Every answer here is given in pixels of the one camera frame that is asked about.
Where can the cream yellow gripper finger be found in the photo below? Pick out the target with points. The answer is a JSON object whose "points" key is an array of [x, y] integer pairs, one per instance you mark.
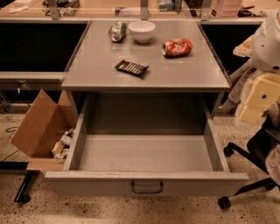
{"points": [[264, 92], [244, 49]]}

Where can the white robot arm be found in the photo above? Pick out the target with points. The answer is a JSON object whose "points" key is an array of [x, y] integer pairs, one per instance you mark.
{"points": [[265, 52]]}

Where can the white ceramic bowl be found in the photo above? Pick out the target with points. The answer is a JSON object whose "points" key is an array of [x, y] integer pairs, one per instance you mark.
{"points": [[142, 31]]}

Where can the crushed orange soda can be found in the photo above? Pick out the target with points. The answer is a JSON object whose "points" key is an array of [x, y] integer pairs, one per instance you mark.
{"points": [[177, 47]]}

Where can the dark chocolate rxbar wrapper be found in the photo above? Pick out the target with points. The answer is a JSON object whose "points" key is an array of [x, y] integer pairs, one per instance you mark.
{"points": [[131, 68]]}

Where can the crushed green soda can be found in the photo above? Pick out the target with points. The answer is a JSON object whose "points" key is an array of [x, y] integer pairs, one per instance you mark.
{"points": [[117, 31]]}

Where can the trash items in box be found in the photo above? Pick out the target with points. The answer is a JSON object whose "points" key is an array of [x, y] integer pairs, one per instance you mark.
{"points": [[61, 149]]}

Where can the grey-brown cloth on chair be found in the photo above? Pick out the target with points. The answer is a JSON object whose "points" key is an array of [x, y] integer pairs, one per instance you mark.
{"points": [[238, 80]]}

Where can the grey open top drawer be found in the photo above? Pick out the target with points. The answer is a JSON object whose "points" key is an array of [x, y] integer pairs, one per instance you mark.
{"points": [[137, 137]]}

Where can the black metal table leg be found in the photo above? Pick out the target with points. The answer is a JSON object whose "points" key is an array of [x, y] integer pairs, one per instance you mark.
{"points": [[22, 195]]}

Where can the black drawer handle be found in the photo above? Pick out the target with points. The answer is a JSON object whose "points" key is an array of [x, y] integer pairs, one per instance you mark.
{"points": [[147, 188]]}

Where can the grey metal cabinet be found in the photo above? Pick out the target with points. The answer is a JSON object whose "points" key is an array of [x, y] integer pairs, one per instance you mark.
{"points": [[93, 67]]}

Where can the brown cardboard box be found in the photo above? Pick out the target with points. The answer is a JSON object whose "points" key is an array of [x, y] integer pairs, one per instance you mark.
{"points": [[40, 131]]}

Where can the pink plastic container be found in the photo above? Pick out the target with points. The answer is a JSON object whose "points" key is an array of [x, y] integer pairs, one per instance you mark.
{"points": [[225, 8]]}

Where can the black office chair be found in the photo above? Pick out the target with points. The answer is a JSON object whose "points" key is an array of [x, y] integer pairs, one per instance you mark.
{"points": [[258, 148]]}

